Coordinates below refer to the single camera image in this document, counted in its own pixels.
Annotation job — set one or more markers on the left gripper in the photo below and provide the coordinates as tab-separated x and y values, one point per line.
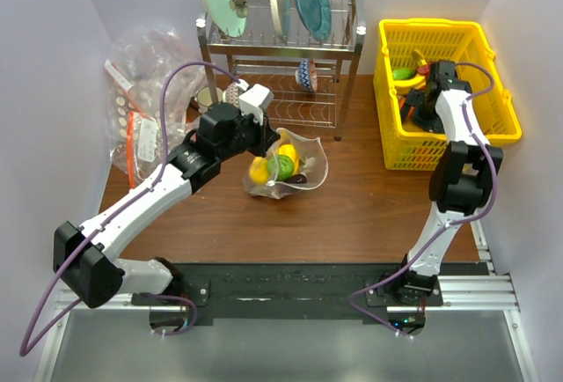
266	135

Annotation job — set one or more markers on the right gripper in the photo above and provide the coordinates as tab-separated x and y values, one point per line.
414	99

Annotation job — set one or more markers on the yellow toy pepper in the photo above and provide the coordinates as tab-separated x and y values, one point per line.
290	151

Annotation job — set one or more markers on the yellow toy lemon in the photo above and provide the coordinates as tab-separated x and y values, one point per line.
258	171

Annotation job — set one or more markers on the green toy lime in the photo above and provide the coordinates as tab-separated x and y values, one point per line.
281	166

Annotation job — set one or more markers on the clear zip top bag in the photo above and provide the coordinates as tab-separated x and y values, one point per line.
306	147

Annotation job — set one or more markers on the purple toy eggplant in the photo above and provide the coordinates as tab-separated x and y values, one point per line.
297	179

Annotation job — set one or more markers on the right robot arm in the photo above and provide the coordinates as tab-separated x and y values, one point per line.
463	181

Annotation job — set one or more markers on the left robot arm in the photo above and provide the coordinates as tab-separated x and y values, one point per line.
87	257

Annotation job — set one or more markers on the orange zipper bag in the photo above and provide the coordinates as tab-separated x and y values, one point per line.
139	149

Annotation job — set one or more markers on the yellow toy banana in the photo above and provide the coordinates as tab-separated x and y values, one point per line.
418	82

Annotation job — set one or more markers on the green toy fruit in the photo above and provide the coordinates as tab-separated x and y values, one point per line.
403	74

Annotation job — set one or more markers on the grey patterned bowl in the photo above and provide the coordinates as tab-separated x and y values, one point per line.
232	93

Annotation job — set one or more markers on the cream enamel mug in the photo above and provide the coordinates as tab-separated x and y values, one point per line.
204	100

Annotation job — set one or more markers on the metal dish rack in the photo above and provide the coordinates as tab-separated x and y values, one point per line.
261	58

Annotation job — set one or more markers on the blue patterned bowl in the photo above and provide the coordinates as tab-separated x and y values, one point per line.
306	75

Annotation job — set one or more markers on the yellow plastic basket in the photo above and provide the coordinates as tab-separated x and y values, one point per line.
407	147

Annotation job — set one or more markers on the pile of clear bags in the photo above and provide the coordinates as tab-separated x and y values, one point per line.
137	65

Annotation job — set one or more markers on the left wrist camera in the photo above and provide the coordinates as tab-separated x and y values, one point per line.
255	101

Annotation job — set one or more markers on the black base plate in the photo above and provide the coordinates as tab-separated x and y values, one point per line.
278	291

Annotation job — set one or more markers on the aluminium frame rail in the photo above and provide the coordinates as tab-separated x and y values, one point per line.
292	322

